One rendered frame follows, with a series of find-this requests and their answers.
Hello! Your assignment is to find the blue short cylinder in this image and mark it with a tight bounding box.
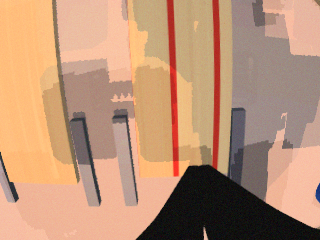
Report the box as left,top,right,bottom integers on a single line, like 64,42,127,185
315,184,320,203

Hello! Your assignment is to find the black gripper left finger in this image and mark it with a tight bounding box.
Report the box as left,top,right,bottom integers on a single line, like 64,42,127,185
136,165,204,240

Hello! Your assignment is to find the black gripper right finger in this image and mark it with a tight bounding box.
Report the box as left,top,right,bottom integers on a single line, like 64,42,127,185
199,164,320,240

